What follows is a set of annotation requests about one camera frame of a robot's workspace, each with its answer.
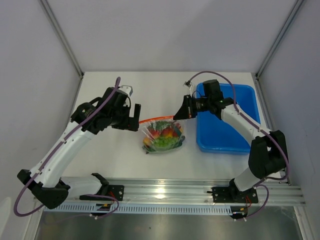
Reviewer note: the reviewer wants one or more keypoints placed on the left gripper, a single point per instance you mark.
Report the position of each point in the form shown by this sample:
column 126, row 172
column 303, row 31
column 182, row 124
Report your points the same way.
column 130, row 124

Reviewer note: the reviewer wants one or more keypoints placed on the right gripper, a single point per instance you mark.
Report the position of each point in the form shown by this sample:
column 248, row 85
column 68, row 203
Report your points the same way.
column 187, row 110

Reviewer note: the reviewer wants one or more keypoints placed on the red cherry bunch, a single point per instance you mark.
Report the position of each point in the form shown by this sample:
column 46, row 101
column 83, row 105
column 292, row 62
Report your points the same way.
column 164, row 128

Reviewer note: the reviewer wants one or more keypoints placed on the yellow orange mango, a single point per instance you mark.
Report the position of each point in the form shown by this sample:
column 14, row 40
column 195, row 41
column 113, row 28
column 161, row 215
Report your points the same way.
column 147, row 141

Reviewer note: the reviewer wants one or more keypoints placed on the clear zip bag orange zipper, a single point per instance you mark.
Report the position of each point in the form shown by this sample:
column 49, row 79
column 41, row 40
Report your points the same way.
column 153, row 150

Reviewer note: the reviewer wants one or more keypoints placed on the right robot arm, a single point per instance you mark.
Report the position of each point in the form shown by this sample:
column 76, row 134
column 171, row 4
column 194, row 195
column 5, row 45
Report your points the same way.
column 267, row 148

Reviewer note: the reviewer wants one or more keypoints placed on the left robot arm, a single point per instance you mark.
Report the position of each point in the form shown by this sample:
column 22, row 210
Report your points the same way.
column 45, row 180

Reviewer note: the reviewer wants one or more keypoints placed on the blue plastic bin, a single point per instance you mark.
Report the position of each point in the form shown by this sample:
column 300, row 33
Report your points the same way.
column 218, row 137

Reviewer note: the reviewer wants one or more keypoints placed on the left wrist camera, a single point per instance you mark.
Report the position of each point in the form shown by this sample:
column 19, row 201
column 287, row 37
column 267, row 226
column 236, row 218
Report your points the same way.
column 126, row 89

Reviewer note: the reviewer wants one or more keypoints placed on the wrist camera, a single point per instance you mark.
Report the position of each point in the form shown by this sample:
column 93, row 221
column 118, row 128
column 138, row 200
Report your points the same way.
column 126, row 89
column 191, row 87

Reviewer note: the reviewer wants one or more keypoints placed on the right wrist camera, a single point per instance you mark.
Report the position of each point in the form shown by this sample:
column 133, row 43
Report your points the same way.
column 191, row 87

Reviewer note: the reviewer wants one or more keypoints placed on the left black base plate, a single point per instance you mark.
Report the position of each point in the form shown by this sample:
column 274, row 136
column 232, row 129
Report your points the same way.
column 114, row 191

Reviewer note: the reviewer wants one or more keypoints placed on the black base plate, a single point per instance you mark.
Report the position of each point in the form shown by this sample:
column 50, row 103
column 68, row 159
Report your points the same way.
column 114, row 191
column 226, row 194

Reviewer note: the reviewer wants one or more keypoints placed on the right aluminium frame post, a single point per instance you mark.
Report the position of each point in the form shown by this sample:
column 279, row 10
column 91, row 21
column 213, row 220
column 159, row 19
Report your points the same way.
column 284, row 29

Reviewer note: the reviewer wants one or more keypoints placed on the aluminium frame post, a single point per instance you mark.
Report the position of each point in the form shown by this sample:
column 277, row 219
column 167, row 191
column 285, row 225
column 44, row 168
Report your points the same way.
column 49, row 13
column 284, row 29

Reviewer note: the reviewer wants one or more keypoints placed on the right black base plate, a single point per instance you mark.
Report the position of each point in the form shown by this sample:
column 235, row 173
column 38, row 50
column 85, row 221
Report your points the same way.
column 226, row 194

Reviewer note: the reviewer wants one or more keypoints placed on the white slotted cable duct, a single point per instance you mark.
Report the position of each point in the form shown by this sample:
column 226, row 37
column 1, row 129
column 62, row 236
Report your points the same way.
column 134, row 208

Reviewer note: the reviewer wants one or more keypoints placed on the aluminium mounting rail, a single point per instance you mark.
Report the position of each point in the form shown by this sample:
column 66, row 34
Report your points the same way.
column 198, row 192

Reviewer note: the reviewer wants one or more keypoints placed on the left aluminium frame post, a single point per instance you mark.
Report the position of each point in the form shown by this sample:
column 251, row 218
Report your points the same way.
column 49, row 13

